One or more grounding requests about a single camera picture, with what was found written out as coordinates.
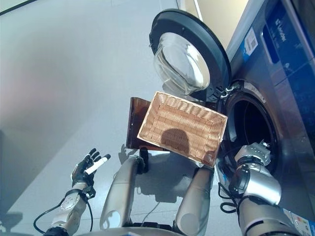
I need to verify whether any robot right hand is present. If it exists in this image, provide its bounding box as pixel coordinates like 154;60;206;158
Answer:
257;141;273;167

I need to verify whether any robot right silver leg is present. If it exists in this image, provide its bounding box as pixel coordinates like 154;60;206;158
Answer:
172;167;215;234

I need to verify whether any robot grey torso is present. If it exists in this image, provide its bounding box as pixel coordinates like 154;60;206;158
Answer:
83;226;212;236

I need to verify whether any tan wicker laundry basket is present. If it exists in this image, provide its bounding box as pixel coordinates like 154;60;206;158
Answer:
137;90;228;169

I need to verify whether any thin grey floor cable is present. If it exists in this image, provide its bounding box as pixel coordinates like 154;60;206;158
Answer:
123;202;160;228

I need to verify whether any robot silver leg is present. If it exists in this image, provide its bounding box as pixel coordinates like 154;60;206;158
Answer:
172;167;215;234
99;156;145;231

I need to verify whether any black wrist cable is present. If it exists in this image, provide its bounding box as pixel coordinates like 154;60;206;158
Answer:
218;149;252;213
33;191;94;233

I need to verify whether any grey front-load washing machine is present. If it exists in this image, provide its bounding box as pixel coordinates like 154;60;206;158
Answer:
204;0;315;236

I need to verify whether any robot left silver leg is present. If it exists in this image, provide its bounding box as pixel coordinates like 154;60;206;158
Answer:
99;156;145;231

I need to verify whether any colourful rating label sticker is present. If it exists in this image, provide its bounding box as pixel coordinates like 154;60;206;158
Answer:
283;208;313;236

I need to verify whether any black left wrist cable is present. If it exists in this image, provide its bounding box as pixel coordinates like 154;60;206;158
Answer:
33;191;94;233

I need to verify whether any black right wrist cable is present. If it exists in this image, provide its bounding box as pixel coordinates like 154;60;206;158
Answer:
218;149;252;213

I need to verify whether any glossy brown wooden stool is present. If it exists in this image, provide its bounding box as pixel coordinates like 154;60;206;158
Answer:
125;96;217;150

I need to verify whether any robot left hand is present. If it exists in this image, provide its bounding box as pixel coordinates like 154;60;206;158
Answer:
70;147;112;191

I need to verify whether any round glass washer door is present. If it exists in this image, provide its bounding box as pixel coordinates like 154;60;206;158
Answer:
148;8;232;103

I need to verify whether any blue white energy sticker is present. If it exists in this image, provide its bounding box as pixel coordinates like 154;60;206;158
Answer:
240;27;259;61

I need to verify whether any white counter cabinet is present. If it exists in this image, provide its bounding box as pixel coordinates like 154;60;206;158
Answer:
176;0;253;50

